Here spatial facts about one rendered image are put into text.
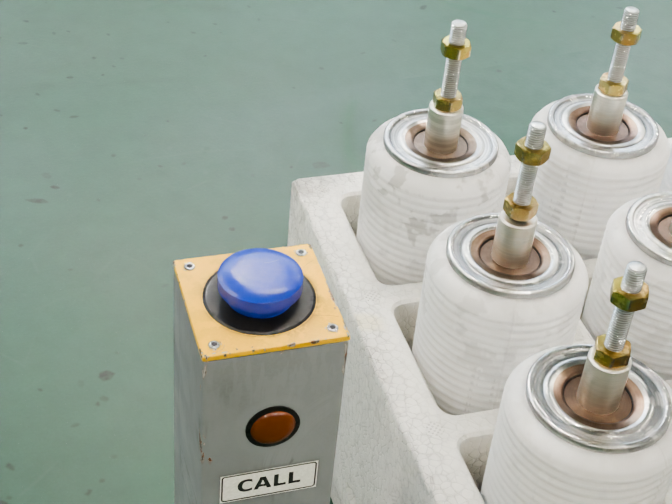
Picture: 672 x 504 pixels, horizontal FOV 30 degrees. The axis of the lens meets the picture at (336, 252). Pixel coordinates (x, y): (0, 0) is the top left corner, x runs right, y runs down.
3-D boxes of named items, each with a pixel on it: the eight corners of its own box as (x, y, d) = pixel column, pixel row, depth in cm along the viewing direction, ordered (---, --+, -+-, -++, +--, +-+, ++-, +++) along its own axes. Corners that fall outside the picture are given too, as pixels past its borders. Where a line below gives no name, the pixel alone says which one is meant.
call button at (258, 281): (310, 326, 59) (313, 293, 58) (227, 338, 58) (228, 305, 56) (288, 272, 62) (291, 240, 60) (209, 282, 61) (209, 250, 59)
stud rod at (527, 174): (512, 226, 73) (535, 117, 68) (526, 234, 72) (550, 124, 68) (502, 234, 72) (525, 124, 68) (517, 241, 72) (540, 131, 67)
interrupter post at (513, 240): (487, 246, 75) (496, 201, 72) (527, 249, 75) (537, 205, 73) (490, 272, 73) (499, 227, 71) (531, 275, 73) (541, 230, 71)
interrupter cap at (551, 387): (530, 340, 68) (532, 331, 68) (669, 367, 68) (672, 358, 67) (518, 440, 63) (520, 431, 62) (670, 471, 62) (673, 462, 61)
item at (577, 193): (466, 305, 97) (503, 108, 86) (560, 270, 102) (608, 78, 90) (544, 383, 91) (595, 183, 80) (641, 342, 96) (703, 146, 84)
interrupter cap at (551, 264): (442, 216, 76) (444, 207, 76) (565, 226, 77) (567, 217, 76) (447, 297, 71) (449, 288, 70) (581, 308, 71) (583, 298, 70)
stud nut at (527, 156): (528, 143, 70) (530, 131, 70) (553, 156, 69) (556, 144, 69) (508, 157, 69) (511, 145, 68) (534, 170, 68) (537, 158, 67)
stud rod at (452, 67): (453, 124, 81) (469, 21, 77) (448, 132, 81) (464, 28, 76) (438, 120, 82) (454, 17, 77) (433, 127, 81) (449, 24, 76)
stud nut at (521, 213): (516, 198, 72) (519, 186, 72) (541, 211, 72) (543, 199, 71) (497, 212, 71) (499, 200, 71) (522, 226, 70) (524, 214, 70)
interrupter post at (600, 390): (574, 382, 66) (587, 336, 64) (620, 391, 66) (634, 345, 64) (572, 414, 64) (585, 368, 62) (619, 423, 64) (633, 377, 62)
